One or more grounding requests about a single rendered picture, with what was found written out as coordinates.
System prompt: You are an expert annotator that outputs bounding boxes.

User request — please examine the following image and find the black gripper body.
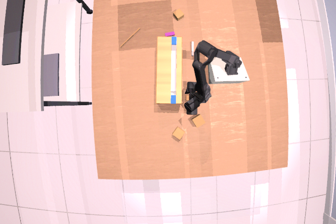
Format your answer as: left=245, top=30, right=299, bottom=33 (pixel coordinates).
left=186, top=82, right=198, bottom=115

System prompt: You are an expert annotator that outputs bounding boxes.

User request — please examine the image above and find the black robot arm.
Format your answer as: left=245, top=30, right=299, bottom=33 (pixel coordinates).
left=184, top=40, right=242, bottom=113

